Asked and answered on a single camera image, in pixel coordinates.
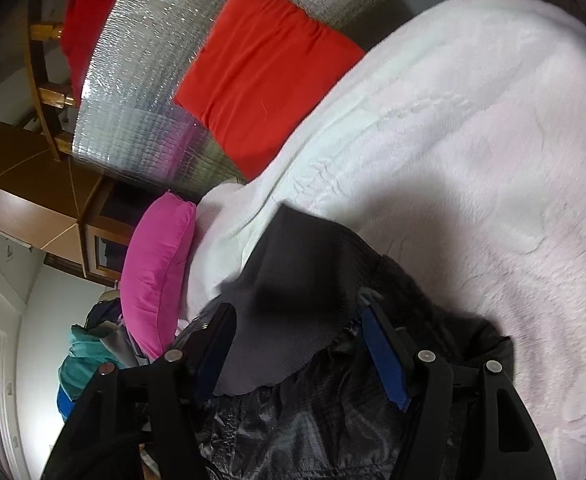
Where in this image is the blue jacket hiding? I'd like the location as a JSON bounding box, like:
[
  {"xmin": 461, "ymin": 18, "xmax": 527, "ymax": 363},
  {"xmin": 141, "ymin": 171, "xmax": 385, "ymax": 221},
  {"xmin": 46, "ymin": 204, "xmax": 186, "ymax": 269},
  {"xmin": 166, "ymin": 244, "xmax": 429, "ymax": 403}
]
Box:
[{"xmin": 57, "ymin": 387, "xmax": 75, "ymax": 422}]

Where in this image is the wooden cabinet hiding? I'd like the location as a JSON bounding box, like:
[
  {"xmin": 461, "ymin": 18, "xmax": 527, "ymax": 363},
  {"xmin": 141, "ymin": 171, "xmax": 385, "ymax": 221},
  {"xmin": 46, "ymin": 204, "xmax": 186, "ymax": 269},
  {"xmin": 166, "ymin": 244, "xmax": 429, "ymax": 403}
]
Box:
[{"xmin": 0, "ymin": 122, "xmax": 161, "ymax": 285}]

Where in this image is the pink pillow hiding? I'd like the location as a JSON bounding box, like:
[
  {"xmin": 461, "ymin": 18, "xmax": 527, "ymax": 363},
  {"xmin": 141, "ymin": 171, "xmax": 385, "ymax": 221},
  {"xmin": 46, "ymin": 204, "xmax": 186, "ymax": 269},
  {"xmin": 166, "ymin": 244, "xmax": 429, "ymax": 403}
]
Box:
[{"xmin": 120, "ymin": 192, "xmax": 197, "ymax": 360}]

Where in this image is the black puffer jacket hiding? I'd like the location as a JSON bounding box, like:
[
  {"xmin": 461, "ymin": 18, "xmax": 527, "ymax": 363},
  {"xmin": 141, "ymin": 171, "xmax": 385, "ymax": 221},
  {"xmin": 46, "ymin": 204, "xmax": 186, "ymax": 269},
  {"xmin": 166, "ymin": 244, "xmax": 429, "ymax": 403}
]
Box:
[{"xmin": 195, "ymin": 206, "xmax": 514, "ymax": 479}]

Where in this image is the teal jacket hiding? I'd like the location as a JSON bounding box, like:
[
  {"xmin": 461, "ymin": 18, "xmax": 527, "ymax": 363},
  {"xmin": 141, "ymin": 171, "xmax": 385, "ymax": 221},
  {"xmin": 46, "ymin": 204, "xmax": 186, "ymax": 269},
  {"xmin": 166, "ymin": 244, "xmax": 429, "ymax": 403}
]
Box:
[{"xmin": 58, "ymin": 325, "xmax": 124, "ymax": 402}]

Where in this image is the red cloth on railing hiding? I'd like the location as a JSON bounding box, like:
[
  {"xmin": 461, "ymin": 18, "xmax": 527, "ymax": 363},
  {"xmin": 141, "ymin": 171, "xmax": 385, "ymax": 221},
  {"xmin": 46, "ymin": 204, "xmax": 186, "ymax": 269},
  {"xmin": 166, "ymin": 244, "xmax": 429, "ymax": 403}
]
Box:
[{"xmin": 60, "ymin": 0, "xmax": 116, "ymax": 104}]

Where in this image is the silver insulation foil panel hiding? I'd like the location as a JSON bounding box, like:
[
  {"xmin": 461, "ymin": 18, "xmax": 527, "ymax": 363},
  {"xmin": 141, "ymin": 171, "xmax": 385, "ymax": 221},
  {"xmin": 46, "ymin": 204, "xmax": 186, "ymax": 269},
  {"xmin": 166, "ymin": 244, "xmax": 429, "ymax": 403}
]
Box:
[{"xmin": 73, "ymin": 0, "xmax": 384, "ymax": 200}]

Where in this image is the grey coat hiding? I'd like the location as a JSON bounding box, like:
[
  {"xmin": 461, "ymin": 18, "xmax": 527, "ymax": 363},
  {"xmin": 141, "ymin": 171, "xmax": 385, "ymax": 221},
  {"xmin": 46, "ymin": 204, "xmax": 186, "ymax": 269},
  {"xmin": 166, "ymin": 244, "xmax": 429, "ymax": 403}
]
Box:
[{"xmin": 96, "ymin": 321, "xmax": 150, "ymax": 368}]

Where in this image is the white pink fleece blanket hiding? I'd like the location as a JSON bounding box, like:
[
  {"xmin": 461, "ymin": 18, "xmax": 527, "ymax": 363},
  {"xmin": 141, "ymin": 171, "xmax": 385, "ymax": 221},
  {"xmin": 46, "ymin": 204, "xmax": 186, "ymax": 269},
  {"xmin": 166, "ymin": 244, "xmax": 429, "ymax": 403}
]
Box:
[{"xmin": 181, "ymin": 0, "xmax": 586, "ymax": 479}]

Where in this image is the wooden stair railing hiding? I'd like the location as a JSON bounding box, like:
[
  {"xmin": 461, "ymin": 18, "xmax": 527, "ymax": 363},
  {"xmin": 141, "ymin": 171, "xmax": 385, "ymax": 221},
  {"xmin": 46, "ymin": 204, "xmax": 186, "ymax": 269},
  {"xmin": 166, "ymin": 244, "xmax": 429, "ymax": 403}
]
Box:
[{"xmin": 25, "ymin": 0, "xmax": 82, "ymax": 162}]

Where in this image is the red pillow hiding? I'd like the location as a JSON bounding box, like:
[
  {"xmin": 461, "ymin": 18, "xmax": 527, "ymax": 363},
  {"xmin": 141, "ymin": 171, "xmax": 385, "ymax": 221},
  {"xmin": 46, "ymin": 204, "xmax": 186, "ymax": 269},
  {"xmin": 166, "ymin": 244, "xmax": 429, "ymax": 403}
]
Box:
[{"xmin": 174, "ymin": 0, "xmax": 365, "ymax": 180}]

